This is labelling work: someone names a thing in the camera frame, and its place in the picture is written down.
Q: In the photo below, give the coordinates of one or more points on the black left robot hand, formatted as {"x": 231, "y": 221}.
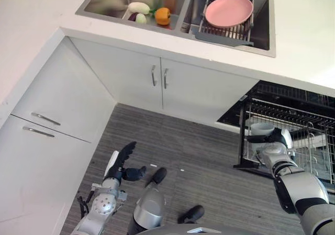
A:
{"x": 115, "y": 170}

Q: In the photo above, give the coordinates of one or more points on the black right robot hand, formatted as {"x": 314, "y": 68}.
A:
{"x": 278, "y": 136}

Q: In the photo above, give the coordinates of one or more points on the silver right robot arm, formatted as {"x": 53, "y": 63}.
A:
{"x": 301, "y": 188}

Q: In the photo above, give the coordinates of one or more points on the black dishwasher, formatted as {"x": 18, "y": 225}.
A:
{"x": 235, "y": 114}

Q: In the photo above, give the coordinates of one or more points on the silver robot left leg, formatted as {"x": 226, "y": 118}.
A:
{"x": 150, "y": 206}

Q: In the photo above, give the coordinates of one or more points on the grey cabinet door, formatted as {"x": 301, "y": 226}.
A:
{"x": 65, "y": 88}
{"x": 123, "y": 72}
{"x": 204, "y": 93}
{"x": 39, "y": 180}

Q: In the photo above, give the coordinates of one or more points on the dark robot right foot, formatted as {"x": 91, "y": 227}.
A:
{"x": 192, "y": 214}

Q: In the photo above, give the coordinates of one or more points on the grey robot torso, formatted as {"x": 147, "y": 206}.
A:
{"x": 222, "y": 230}

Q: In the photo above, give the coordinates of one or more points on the grey sink drain rack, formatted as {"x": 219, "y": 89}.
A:
{"x": 225, "y": 34}

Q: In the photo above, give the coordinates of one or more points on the pink plate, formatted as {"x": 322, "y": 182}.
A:
{"x": 229, "y": 11}

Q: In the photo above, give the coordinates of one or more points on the stainless steel double sink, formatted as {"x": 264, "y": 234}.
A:
{"x": 180, "y": 23}

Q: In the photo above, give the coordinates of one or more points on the purple white toy eggplant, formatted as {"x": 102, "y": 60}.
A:
{"x": 140, "y": 18}

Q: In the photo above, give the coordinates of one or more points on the orange toy bell pepper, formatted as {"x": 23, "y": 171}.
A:
{"x": 162, "y": 16}

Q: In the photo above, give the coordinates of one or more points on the white toy radish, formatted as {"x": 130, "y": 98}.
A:
{"x": 138, "y": 6}

